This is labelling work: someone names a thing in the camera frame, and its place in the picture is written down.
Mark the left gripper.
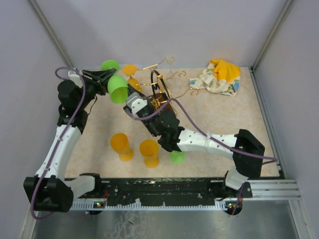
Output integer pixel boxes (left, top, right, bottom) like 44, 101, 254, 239
77, 68, 119, 110

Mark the green goblet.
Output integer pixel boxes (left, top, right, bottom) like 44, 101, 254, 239
169, 151, 185, 164
101, 60, 128, 104

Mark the yellow plastic goblet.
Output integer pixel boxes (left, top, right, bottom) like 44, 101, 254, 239
122, 64, 142, 92

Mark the clear wine glass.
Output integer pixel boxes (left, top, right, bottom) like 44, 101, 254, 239
166, 54, 176, 78

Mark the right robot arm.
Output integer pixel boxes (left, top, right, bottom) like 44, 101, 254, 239
123, 86, 265, 197

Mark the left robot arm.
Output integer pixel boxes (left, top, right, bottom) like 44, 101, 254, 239
23, 68, 117, 220

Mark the yellow goblet front left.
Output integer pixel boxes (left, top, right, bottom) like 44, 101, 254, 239
110, 133, 134, 161

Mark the yellow goblet front middle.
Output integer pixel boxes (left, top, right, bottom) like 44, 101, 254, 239
139, 139, 159, 168

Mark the green goblet front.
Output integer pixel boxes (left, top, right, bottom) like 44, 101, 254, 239
169, 151, 185, 164

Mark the yellow floral cloth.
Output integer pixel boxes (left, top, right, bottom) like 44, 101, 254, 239
189, 59, 241, 96

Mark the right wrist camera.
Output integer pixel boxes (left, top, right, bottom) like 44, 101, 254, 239
126, 92, 148, 115

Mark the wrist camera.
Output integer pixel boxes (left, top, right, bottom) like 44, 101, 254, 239
68, 70, 82, 84
126, 92, 148, 115

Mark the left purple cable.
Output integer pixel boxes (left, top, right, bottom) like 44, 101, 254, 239
30, 67, 87, 220

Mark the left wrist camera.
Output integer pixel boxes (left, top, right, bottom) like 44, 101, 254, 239
68, 70, 82, 84

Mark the gold wire wine glass rack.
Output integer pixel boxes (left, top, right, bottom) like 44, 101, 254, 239
138, 57, 186, 110

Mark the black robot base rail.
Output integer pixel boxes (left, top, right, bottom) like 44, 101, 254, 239
74, 177, 252, 207

